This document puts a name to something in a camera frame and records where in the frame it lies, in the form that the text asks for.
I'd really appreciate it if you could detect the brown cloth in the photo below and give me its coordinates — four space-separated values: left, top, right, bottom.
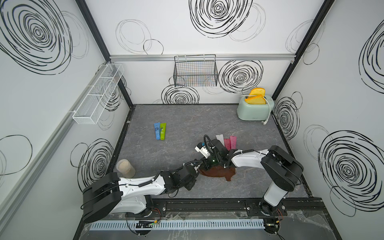
201 166 236 182

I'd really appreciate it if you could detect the crimson pink toothpaste tube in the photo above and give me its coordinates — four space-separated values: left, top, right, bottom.
224 139 232 151

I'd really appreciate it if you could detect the white pink-cap toothpaste tube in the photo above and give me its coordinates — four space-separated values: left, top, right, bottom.
216 134 225 146

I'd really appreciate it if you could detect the magenta toothpaste tube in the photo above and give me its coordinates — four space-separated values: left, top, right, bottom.
230 136 237 150

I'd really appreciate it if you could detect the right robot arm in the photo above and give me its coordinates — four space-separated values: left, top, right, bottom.
195 139 304 216

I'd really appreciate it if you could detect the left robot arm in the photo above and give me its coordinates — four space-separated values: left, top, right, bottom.
81 160 203 224

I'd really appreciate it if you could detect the green toothpaste tube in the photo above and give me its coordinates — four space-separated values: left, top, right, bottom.
160 123 167 141

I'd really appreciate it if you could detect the blue toothpaste tube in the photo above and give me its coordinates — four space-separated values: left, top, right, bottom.
154 123 161 140

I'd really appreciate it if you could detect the mint green toaster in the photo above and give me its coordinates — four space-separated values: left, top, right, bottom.
237 95 275 121

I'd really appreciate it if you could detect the beige sponge roll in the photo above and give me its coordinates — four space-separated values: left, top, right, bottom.
116 159 136 179

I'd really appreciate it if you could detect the yellow toast slice front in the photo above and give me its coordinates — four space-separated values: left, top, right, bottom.
245 95 267 105

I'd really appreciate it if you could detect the yellow toast slice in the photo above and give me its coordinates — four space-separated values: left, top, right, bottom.
245 95 267 105
250 88 266 97

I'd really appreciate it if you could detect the yellow toast slice back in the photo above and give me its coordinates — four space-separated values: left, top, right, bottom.
250 88 266 97

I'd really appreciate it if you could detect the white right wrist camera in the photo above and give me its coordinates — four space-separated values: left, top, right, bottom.
195 142 211 159

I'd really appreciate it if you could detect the white toaster cable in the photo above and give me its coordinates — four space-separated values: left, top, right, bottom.
245 95 272 126

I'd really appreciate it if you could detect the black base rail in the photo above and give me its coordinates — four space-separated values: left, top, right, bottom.
131 197 325 218

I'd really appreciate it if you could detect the grey slotted cable duct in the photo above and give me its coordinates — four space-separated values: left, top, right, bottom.
90 219 265 231

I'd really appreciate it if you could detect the black wire wall basket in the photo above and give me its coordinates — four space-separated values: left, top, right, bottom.
173 55 219 87

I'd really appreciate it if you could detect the white wire wall basket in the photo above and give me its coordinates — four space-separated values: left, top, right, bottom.
73 63 124 125

